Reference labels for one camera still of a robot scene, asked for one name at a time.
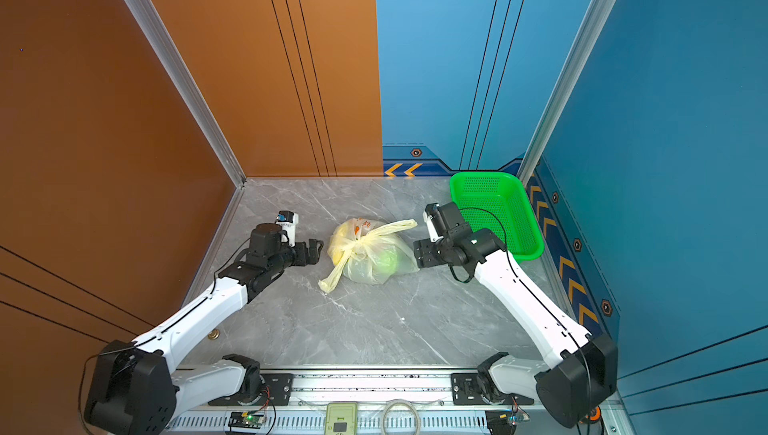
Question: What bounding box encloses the green plastic basket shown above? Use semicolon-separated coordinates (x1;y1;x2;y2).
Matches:
450;172;544;261

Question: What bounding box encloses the aluminium corner post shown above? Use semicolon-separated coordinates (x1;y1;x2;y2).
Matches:
517;0;617;186
123;0;247;189

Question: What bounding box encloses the green circuit board left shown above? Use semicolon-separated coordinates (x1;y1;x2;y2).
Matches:
226;411;267;434

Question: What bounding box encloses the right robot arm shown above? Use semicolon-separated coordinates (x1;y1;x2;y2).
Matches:
414;203;619;428

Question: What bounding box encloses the green round fruit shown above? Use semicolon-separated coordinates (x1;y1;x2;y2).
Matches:
372;250;399;277

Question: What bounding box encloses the pale green handheld device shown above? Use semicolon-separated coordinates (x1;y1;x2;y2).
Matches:
324;402;358;435

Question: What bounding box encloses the orange black tape measure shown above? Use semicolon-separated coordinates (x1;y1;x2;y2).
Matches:
581;406;604;426

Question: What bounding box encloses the translucent yellowish plastic bag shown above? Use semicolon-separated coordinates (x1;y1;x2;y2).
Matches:
318;218;419;294

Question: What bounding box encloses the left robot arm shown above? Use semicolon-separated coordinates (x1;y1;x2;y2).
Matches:
78;216;324;434

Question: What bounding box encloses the white coiled cable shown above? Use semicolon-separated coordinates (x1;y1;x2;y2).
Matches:
380;398;422;435

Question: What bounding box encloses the right aluminium corner post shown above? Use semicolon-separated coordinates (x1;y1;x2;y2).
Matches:
517;0;617;186

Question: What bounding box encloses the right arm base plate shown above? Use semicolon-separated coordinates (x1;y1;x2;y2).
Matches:
450;372;535;406

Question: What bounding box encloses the aluminium front rail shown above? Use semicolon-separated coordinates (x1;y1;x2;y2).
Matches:
107;365;637;435

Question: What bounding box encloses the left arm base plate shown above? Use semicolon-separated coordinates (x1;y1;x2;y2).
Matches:
208;373;294;407

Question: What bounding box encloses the left aluminium corner post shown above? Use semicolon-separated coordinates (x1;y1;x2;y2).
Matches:
123;0;247;189

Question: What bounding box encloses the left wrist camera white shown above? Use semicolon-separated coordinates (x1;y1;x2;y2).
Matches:
275;210;299;247

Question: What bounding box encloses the small circuit board right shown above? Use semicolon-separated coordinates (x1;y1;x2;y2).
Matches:
485;410;530;435

